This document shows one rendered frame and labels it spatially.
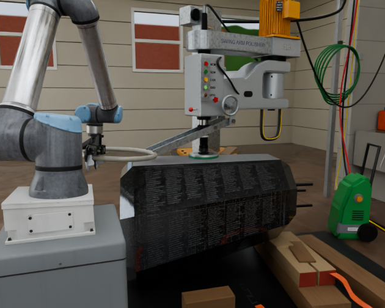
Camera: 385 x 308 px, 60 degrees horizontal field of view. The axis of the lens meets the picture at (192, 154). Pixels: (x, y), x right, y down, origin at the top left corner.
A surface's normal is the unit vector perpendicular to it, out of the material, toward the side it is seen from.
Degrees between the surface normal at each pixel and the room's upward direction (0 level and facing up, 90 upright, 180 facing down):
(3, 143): 95
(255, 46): 90
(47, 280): 90
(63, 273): 90
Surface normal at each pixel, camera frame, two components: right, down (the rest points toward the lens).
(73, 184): 0.74, -0.26
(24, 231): 0.30, 0.16
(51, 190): 0.10, -0.25
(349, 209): -0.04, 0.17
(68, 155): 0.64, 0.09
